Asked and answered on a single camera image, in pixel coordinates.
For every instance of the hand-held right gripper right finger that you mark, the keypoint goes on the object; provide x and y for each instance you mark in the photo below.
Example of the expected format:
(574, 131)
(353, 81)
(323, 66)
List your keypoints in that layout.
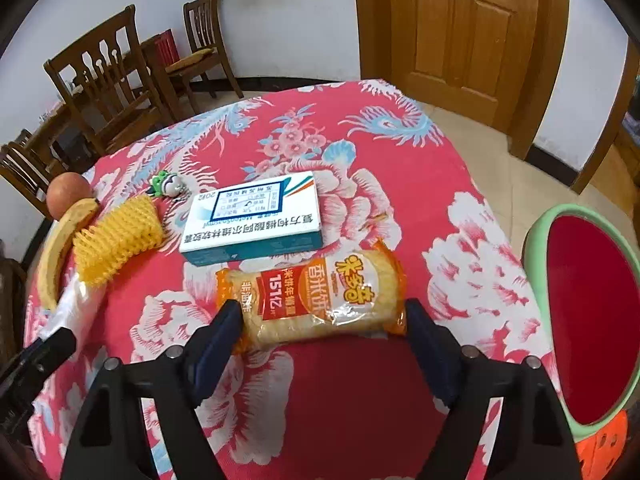
(430, 355)

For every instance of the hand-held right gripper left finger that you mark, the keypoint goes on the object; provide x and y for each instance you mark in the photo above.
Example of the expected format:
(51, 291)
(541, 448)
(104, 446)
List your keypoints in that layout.
(215, 345)

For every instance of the tall dark wooden chair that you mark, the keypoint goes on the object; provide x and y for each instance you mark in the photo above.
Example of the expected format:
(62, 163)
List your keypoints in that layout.
(100, 60)

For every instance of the wooden doorway frame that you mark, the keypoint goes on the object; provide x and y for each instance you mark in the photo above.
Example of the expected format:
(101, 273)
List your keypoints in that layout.
(610, 125)

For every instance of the wooden door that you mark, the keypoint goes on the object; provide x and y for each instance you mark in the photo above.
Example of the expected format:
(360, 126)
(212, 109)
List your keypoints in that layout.
(370, 20)
(460, 35)

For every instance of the green basin with red inside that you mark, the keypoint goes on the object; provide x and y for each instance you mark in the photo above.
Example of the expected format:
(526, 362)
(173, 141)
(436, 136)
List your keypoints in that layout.
(595, 310)

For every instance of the white and teal medicine box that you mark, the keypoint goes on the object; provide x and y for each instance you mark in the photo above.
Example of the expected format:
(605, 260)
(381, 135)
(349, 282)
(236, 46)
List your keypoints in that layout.
(250, 220)

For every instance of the yellow seat cushion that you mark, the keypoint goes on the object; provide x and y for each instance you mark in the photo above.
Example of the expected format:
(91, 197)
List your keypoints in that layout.
(190, 57)

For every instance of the orange round fruit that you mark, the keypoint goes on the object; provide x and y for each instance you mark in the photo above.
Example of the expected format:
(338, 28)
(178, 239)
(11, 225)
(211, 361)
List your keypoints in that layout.
(67, 192)

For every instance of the wooden chair with cushion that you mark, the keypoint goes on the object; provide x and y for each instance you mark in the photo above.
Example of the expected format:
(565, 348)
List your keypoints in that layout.
(200, 15)

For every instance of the yellow banana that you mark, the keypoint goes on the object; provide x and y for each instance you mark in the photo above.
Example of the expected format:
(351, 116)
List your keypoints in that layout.
(57, 255)

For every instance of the orange plastic stool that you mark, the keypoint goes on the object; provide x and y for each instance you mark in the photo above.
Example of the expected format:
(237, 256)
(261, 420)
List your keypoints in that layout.
(600, 450)

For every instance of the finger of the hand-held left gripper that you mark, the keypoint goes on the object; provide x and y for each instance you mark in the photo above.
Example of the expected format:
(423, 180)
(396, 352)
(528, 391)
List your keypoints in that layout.
(50, 352)

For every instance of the yellow foam fruit net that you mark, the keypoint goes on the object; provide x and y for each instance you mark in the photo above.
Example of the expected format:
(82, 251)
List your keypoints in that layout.
(115, 235)

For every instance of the orange rice cracker packet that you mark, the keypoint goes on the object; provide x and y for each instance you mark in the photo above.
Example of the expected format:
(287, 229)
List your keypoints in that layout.
(310, 295)

